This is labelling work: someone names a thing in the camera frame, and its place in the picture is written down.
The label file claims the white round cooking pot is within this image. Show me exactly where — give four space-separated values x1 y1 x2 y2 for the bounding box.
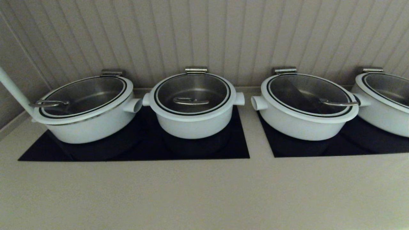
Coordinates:
351 73 409 138
32 75 143 144
251 73 373 141
143 73 245 140

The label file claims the white slanted pole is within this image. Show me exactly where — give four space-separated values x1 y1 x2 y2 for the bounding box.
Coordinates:
0 67 35 117

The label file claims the glass lid with white rim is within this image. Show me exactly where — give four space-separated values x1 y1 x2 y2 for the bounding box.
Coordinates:
150 73 237 122
260 73 360 124
355 73 409 114
29 76 134 125

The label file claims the black glass induction cooktop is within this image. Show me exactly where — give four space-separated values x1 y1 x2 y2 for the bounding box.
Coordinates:
257 112 409 158
18 105 250 161

